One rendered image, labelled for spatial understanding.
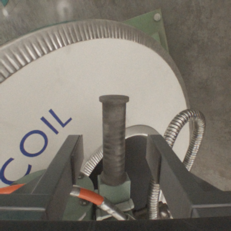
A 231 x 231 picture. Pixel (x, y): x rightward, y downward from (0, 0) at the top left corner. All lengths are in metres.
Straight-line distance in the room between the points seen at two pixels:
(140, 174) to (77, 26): 0.75
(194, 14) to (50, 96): 0.82
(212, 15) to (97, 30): 0.65
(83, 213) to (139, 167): 0.69
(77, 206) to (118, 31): 0.42
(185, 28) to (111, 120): 0.85
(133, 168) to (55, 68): 0.72
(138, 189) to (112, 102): 0.77
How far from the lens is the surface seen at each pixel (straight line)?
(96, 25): 0.45
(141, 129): 0.59
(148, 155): 0.16
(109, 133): 0.23
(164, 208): 0.44
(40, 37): 0.36
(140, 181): 0.93
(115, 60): 0.47
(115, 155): 0.24
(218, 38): 0.99
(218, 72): 1.05
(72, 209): 0.26
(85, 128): 0.42
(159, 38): 1.07
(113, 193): 0.28
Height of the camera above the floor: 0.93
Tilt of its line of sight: 32 degrees down
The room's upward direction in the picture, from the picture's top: 133 degrees counter-clockwise
